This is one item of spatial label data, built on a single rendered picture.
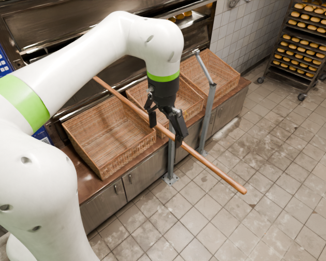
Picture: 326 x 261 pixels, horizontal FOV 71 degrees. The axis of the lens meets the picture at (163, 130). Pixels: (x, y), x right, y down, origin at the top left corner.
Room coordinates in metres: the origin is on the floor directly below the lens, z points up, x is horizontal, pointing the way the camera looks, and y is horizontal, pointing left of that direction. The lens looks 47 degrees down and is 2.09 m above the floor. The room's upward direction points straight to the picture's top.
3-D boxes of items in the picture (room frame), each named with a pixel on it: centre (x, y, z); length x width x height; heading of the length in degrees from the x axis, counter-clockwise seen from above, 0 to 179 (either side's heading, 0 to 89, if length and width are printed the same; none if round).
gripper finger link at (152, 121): (0.62, 0.04, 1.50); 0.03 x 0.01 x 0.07; 133
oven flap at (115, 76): (1.86, 0.18, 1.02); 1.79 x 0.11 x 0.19; 133
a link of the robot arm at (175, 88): (0.56, 0.00, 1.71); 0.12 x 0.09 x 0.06; 133
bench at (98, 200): (1.58, 0.06, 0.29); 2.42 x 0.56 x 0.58; 133
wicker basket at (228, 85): (2.09, -0.46, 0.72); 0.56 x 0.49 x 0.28; 134
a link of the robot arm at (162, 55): (0.57, 0.01, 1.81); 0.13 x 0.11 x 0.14; 59
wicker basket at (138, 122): (1.27, 0.42, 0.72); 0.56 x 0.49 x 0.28; 134
